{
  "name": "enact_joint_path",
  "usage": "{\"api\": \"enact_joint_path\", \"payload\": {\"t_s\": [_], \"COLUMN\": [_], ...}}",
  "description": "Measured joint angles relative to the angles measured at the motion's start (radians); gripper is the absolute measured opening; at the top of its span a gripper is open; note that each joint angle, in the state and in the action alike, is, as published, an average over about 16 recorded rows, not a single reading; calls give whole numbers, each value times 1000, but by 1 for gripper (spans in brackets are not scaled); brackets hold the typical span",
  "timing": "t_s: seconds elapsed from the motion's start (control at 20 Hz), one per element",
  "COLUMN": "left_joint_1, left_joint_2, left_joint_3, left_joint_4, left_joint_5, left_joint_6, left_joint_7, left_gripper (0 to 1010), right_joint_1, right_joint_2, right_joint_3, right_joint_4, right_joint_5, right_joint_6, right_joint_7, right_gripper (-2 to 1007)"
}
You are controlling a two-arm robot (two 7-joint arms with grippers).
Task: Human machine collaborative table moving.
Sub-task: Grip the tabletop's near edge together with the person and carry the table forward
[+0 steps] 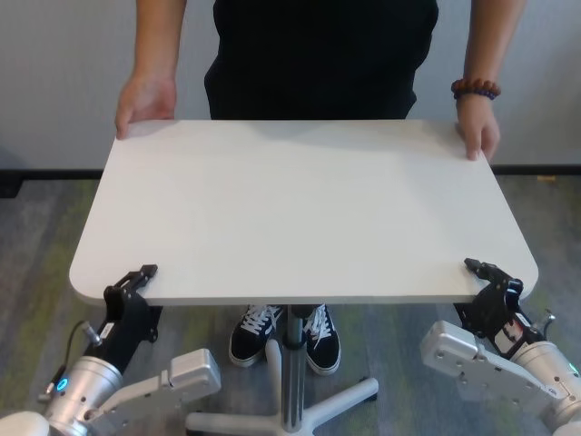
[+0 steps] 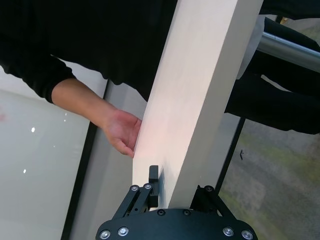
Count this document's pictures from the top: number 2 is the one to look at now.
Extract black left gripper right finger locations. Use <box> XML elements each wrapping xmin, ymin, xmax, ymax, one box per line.
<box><xmin>189</xmin><ymin>184</ymin><xmax>237</xmax><ymax>221</ymax></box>

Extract white under-table mounting plate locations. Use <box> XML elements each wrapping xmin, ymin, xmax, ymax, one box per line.
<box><xmin>236</xmin><ymin>13</ymin><xmax>266</xmax><ymax>80</ymax></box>

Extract grey metal table leg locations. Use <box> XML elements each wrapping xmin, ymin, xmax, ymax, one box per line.
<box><xmin>258</xmin><ymin>31</ymin><xmax>320</xmax><ymax>71</ymax></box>

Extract black trousers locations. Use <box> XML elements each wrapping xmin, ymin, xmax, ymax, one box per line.
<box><xmin>223</xmin><ymin>0</ymin><xmax>320</xmax><ymax>136</ymax></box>

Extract white table top board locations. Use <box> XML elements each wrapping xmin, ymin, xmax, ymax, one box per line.
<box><xmin>131</xmin><ymin>0</ymin><xmax>265</xmax><ymax>211</ymax></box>

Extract person in black shirt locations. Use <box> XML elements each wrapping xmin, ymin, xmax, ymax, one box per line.
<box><xmin>0</xmin><ymin>0</ymin><xmax>178</xmax><ymax>105</ymax></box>

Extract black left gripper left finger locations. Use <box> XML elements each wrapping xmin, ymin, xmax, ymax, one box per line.
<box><xmin>113</xmin><ymin>164</ymin><xmax>160</xmax><ymax>221</ymax></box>

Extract person right forearm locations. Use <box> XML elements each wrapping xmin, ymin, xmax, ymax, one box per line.
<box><xmin>51</xmin><ymin>77</ymin><xmax>116</xmax><ymax>131</ymax></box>

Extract black wall baseboard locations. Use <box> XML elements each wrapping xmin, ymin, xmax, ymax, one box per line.
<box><xmin>213</xmin><ymin>117</ymin><xmax>247</xmax><ymax>195</ymax></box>

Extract black framed whiteboard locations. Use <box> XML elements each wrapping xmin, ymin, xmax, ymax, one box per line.
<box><xmin>0</xmin><ymin>53</ymin><xmax>108</xmax><ymax>240</ymax></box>

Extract person right hand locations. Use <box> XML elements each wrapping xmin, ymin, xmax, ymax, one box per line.
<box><xmin>102</xmin><ymin>108</ymin><xmax>143</xmax><ymax>158</ymax></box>

